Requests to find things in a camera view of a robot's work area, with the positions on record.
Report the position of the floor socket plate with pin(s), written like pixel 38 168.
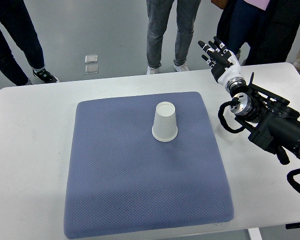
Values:
pixel 91 69
pixel 91 58

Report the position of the person in black coat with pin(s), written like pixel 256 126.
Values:
pixel 269 31

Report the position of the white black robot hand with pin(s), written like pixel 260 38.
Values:
pixel 221 60

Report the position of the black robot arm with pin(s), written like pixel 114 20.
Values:
pixel 272 124

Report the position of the white paper cup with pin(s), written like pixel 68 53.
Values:
pixel 164 127
pixel 225 131

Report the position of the black table control panel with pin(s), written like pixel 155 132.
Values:
pixel 290 226

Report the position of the lower floor socket plate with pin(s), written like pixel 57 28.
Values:
pixel 91 69

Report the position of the white paper cup on mat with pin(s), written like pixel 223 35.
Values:
pixel 164 127

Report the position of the upper floor socket plate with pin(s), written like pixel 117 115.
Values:
pixel 91 58

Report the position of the white table leg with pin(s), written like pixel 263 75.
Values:
pixel 254 233

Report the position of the blue quilted cushion mat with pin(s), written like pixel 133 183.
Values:
pixel 122 180

